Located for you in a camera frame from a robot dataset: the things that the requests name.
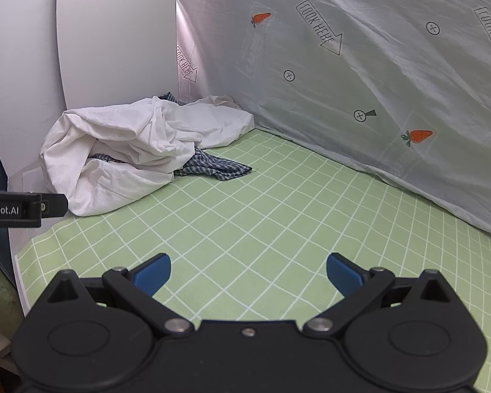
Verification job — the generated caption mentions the blue plaid shirt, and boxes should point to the blue plaid shirt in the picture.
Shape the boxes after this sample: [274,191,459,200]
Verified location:
[79,96,254,194]

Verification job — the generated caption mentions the white trousers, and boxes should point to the white trousers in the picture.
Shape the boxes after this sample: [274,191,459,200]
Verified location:
[40,96,254,216]

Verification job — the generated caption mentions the white curved backdrop panel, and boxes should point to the white curved backdrop panel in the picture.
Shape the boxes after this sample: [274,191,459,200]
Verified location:
[0,0,178,176]

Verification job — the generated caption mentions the grey carrot print sheet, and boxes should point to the grey carrot print sheet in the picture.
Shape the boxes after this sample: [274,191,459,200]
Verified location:
[177,0,491,233]

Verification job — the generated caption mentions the green grid mat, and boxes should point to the green grid mat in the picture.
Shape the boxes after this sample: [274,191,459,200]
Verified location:
[15,130,491,392]

